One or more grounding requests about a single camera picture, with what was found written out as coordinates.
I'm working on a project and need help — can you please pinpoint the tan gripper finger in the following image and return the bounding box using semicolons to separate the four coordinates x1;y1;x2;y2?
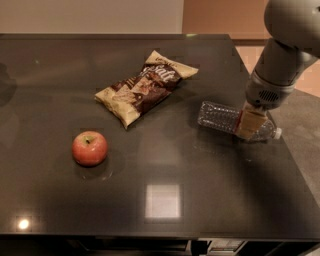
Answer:
235;102;267;140

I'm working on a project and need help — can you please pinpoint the clear plastic water bottle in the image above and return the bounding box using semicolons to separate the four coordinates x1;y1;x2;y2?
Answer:
198;101;282;142

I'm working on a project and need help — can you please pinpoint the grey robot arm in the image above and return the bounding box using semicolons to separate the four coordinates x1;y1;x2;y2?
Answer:
235;0;320;140

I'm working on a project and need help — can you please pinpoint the red apple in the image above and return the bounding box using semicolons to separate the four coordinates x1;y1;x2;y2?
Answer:
72;131;108;167

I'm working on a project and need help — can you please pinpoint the brown white chip bag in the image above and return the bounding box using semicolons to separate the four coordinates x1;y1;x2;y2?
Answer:
95;51;198;129

